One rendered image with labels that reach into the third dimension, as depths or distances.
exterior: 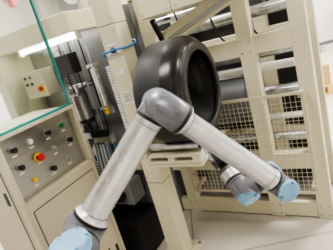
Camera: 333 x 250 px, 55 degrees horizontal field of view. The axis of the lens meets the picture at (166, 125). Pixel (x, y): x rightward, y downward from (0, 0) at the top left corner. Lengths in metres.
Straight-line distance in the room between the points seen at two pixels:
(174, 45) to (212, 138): 0.70
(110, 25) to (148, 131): 0.90
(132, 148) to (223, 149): 0.34
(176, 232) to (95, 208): 1.13
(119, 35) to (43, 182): 0.94
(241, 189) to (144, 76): 0.74
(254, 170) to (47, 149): 1.20
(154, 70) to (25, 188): 0.92
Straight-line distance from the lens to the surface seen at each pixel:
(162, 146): 1.88
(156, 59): 1.66
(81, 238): 1.17
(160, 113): 1.08
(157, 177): 2.12
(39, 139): 1.93
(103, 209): 1.28
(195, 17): 2.09
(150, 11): 2.08
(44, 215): 1.90
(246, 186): 1.40
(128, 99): 1.98
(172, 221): 2.28
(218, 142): 1.13
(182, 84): 1.58
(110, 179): 1.23
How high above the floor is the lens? 1.54
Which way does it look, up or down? 16 degrees down
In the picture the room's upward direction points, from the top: 16 degrees counter-clockwise
